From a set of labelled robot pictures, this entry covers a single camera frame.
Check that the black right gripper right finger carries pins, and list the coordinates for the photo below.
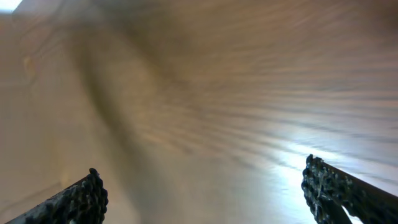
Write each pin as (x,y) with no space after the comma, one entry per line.
(333,196)

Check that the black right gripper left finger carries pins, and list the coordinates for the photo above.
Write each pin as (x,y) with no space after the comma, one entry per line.
(84,202)

